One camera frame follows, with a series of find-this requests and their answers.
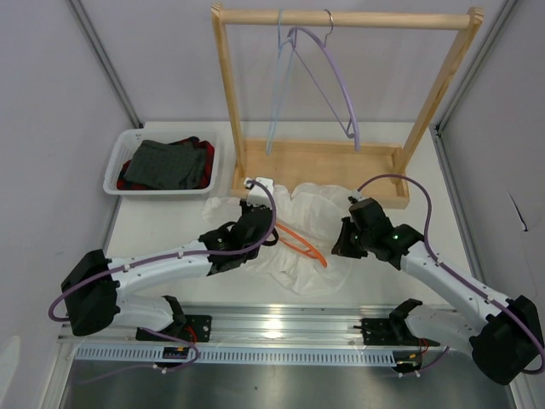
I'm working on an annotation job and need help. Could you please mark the white ruffled skirt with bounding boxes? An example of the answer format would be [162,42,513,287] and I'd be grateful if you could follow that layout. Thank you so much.
[201,181,367,297]

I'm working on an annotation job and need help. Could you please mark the orange plastic hanger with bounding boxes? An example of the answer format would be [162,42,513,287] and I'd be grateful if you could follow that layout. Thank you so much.
[275,222,328,268]

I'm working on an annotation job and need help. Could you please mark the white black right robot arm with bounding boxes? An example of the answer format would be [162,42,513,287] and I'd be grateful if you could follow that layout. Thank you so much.
[331,198,544,385]

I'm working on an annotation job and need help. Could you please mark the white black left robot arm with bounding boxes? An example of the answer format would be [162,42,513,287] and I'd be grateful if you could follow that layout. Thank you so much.
[61,201,278,341]

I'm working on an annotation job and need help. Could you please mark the lilac plastic hanger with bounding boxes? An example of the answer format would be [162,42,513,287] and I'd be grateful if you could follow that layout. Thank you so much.
[287,26,361,152]

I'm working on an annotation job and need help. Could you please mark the wooden clothes rack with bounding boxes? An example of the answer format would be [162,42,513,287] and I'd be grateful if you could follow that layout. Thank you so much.
[211,3,484,209]

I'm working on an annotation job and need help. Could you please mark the red plaid garment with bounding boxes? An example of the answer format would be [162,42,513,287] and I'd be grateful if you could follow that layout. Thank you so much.
[115,135,215,191]

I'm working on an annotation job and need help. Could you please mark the white plastic basket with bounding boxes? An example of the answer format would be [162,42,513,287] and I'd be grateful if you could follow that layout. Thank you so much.
[103,129,222,196]

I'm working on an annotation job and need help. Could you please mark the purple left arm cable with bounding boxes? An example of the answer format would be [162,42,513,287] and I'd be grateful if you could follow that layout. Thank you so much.
[47,178,278,376]

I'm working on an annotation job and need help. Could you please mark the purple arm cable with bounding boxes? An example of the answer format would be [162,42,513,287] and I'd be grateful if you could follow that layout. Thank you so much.
[47,178,278,376]
[355,173,545,378]

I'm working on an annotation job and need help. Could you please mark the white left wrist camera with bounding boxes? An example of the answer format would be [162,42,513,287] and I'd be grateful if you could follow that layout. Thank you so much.
[244,177,273,207]

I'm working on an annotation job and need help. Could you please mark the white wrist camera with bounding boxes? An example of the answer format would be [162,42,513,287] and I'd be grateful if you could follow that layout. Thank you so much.
[348,191,364,205]
[244,177,273,207]

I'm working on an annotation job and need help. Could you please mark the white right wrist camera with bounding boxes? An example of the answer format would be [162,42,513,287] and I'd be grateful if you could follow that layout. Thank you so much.
[348,191,364,205]

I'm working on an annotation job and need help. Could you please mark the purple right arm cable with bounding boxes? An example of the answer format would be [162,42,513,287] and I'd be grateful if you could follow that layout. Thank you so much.
[355,173,545,378]

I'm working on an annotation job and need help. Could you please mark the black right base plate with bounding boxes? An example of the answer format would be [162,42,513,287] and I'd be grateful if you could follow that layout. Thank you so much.
[353,318,439,347]

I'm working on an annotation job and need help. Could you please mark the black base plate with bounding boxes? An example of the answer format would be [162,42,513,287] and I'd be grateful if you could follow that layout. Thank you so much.
[158,314,213,343]
[353,318,439,347]

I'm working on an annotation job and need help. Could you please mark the aluminium mounting rail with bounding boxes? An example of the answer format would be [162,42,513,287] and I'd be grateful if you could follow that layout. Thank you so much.
[57,304,469,347]

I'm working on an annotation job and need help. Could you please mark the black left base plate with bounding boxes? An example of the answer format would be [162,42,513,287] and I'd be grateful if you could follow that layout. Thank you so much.
[158,314,213,343]

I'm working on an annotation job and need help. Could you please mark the light blue wire hanger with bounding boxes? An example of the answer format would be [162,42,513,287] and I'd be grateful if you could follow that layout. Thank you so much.
[266,9,293,156]

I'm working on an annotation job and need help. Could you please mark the white slotted cable duct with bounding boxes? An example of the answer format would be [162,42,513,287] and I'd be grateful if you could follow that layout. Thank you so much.
[75,344,396,367]

